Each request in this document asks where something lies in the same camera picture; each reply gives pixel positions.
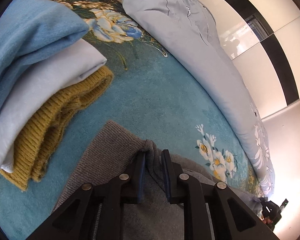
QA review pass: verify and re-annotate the grey sweatshirt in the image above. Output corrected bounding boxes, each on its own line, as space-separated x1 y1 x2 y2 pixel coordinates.
45 121 265 239

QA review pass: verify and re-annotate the folded mustard knit sweater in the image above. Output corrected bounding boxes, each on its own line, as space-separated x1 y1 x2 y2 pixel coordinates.
0 66 114 191

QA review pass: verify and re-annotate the blue floral bed blanket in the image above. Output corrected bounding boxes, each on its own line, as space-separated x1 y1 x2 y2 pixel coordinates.
0 0 262 239

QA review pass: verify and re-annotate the folded light blue garment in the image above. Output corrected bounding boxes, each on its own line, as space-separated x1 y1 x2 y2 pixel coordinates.
0 39 107 173

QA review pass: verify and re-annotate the white black sliding wardrobe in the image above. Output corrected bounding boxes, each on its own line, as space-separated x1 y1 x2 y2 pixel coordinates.
198 0 300 118

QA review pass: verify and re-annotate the light blue daisy duvet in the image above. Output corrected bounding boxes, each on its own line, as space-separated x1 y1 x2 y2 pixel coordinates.
121 0 275 196

